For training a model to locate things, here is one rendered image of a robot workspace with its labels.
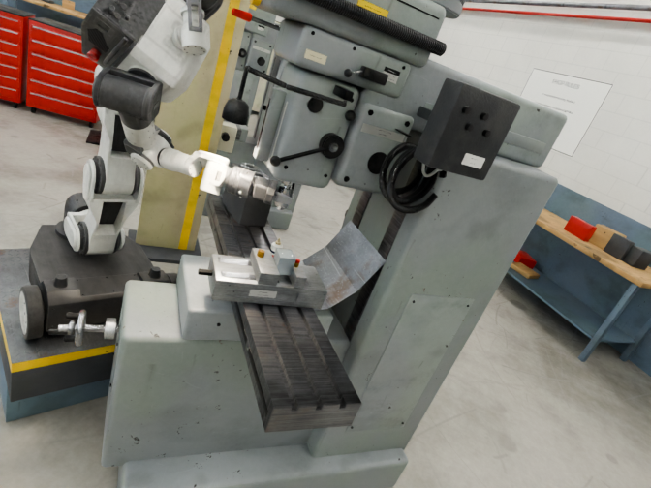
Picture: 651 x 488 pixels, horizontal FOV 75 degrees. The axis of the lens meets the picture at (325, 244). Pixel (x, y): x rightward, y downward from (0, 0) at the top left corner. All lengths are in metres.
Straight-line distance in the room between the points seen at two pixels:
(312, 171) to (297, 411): 0.67
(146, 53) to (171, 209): 2.02
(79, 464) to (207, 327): 0.89
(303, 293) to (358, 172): 0.41
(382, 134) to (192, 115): 1.93
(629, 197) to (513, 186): 3.92
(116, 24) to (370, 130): 0.73
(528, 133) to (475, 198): 0.33
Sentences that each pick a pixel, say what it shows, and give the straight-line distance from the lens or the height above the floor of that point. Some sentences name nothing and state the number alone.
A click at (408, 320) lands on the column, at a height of 0.93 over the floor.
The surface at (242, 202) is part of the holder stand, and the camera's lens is 1.74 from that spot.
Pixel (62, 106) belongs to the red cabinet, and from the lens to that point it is 5.96.
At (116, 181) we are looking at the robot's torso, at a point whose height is 1.02.
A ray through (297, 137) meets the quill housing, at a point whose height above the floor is 1.45.
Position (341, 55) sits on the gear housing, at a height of 1.69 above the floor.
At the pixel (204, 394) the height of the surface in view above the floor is 0.52.
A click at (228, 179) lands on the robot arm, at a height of 1.24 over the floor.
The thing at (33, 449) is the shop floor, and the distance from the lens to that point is 2.14.
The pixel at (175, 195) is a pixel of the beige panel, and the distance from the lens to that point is 3.21.
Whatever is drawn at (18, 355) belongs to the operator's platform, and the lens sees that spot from 1.91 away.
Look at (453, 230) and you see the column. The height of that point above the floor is 1.31.
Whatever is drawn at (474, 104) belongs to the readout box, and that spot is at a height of 1.69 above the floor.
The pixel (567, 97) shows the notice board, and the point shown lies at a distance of 6.18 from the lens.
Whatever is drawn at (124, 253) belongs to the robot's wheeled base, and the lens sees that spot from 2.20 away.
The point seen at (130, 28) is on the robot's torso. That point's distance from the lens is 1.36.
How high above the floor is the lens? 1.68
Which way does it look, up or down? 23 degrees down
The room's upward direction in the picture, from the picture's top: 20 degrees clockwise
